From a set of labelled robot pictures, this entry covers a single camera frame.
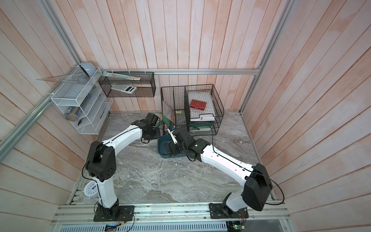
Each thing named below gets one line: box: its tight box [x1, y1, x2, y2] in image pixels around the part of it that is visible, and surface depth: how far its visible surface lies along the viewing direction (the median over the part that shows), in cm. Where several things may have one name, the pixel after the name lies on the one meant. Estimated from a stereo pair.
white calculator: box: [111, 84, 138, 95], surface depth 100 cm
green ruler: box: [101, 71, 142, 81], surface depth 93 cm
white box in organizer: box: [190, 114, 215, 122], surface depth 95 cm
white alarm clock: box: [84, 180, 98, 197], surface depth 80 cm
